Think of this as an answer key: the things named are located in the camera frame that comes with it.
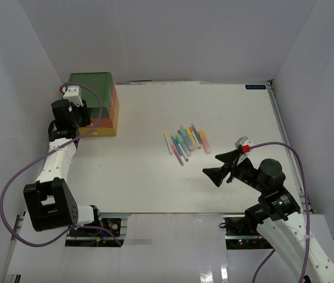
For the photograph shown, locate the yellow highlighter marker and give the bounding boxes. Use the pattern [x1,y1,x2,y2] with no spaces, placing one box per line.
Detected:
[185,127,198,150]

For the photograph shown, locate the purple cap thin pen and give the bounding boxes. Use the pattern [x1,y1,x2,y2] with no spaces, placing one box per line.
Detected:
[190,123,202,149]

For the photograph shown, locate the purple cable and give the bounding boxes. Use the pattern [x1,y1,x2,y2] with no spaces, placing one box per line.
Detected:
[245,141,311,283]
[0,83,123,247]

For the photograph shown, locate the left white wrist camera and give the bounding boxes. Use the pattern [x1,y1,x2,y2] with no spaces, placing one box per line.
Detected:
[60,85,83,107]

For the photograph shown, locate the teal highlighter marker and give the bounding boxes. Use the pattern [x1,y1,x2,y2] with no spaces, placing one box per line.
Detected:
[176,133,191,157]

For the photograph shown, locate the light blue highlighter marker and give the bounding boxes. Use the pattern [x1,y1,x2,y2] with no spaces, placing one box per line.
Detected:
[179,129,198,152]

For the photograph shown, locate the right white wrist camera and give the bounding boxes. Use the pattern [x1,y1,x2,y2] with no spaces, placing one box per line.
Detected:
[235,136,253,165]

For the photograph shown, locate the yellow cap thin pen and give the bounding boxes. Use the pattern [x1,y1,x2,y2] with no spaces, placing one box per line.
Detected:
[163,132,173,155]

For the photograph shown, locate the blue thin pen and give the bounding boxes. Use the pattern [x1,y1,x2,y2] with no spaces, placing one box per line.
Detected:
[175,139,189,162]

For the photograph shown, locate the stacked orange yellow drawers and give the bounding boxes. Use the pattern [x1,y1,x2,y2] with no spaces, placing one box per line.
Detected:
[79,85,119,137]

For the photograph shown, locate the orange cap highlighter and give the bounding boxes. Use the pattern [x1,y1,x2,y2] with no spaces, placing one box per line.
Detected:
[198,130,211,154]

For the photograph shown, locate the green top drawer box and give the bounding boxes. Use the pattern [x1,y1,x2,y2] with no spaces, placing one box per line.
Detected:
[68,72,113,118]

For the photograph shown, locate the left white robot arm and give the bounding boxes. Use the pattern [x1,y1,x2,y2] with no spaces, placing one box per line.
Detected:
[23,98,103,235]

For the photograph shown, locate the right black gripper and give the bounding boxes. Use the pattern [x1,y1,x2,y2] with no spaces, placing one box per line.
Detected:
[202,149,267,193]

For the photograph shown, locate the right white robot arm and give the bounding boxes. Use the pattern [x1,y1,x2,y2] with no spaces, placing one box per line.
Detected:
[203,146,334,282]

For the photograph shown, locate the blue logo sticker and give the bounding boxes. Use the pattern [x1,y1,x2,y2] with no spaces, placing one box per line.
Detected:
[245,84,266,90]

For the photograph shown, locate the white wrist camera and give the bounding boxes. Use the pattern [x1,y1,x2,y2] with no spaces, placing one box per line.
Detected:
[60,85,83,107]
[235,136,253,165]

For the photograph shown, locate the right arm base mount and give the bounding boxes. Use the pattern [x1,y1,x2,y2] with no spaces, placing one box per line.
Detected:
[219,215,272,251]

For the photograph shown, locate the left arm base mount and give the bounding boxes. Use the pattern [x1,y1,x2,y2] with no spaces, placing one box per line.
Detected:
[65,218,126,248]

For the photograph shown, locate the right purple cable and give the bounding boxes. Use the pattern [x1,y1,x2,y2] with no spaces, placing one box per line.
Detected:
[245,141,311,283]

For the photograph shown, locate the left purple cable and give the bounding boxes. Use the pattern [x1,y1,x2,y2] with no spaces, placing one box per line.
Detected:
[0,83,123,247]

